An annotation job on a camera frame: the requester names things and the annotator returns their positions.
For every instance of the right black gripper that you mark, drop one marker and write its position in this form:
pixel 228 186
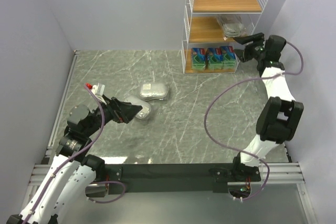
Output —
pixel 250 51

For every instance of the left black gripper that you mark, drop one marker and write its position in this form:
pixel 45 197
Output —
pixel 115 109

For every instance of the silver sponge pack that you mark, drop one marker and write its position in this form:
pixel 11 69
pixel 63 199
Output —
pixel 231 26
pixel 146 110
pixel 154 91

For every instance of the silver sponge pack top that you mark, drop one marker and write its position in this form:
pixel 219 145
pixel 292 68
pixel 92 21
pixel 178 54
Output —
pixel 154 91

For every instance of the blue green sponge pack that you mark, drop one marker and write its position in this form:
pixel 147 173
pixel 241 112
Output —
pixel 198 58
pixel 215 58
pixel 229 57

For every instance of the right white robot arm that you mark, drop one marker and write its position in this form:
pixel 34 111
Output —
pixel 280 117

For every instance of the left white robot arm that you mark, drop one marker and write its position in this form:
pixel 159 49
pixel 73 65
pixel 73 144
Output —
pixel 72 168

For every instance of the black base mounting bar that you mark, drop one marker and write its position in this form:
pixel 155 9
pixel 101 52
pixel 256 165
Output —
pixel 157 178

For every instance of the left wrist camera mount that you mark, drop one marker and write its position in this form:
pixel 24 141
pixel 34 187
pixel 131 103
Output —
pixel 97 90

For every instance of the white wire wooden shelf rack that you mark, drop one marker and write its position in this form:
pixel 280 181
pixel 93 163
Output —
pixel 211 28

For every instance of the aluminium rail frame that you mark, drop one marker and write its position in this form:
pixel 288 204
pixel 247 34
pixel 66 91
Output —
pixel 201 109

